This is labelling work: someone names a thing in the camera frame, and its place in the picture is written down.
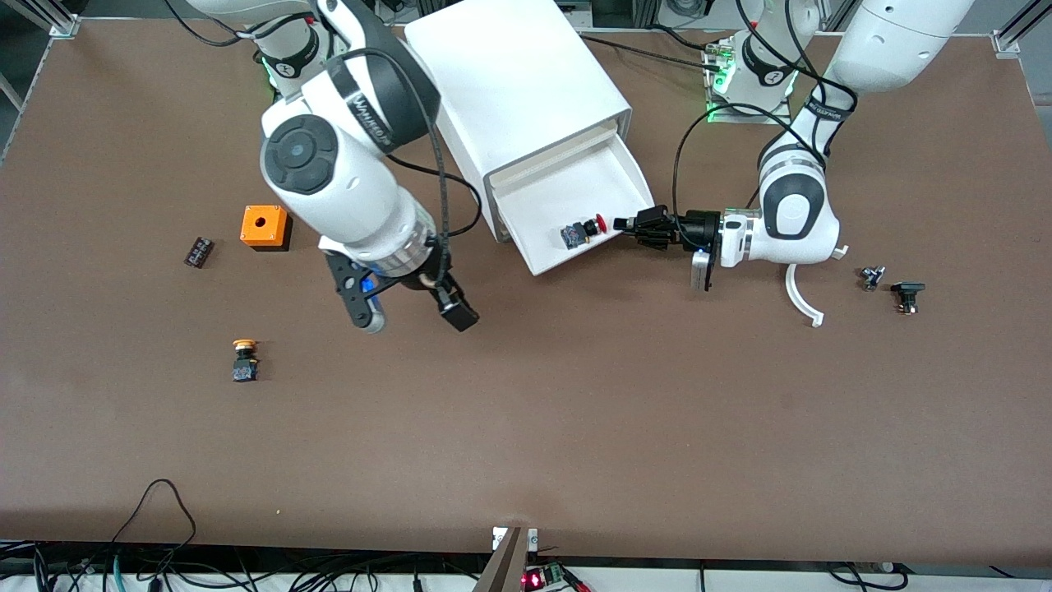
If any circuit board with red LED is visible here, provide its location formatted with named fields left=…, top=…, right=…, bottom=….
left=522, top=563, right=570, bottom=592

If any black cable on table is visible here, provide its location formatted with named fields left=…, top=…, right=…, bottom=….
left=579, top=25, right=728, bottom=71

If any orange box with hole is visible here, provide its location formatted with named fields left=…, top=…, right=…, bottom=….
left=240, top=205, right=294, bottom=252

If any white curved plastic arc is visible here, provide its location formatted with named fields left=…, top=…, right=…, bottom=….
left=785, top=245, right=850, bottom=328

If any yellow push button black body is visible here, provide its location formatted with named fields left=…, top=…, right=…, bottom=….
left=232, top=339, right=261, bottom=383

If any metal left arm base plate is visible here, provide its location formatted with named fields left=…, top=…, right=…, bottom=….
left=703, top=37, right=794, bottom=126

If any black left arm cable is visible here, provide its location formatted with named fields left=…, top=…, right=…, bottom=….
left=672, top=0, right=860, bottom=247

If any aluminium frame profile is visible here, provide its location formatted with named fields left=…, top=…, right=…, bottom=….
left=0, top=0, right=81, bottom=38
left=990, top=0, right=1052, bottom=57

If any black cable bundle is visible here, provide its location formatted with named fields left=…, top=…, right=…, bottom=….
left=0, top=539, right=494, bottom=592

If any red push button black body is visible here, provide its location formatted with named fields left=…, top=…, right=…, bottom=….
left=561, top=214, right=609, bottom=251

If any grey metal post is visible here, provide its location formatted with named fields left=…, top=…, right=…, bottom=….
left=473, top=526, right=531, bottom=592

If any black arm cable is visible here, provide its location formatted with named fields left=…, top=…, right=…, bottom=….
left=164, top=0, right=482, bottom=289
left=672, top=0, right=860, bottom=247

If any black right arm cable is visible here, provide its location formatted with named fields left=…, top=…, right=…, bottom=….
left=164, top=0, right=482, bottom=289

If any black looped cable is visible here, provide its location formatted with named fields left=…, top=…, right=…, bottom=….
left=111, top=479, right=198, bottom=568

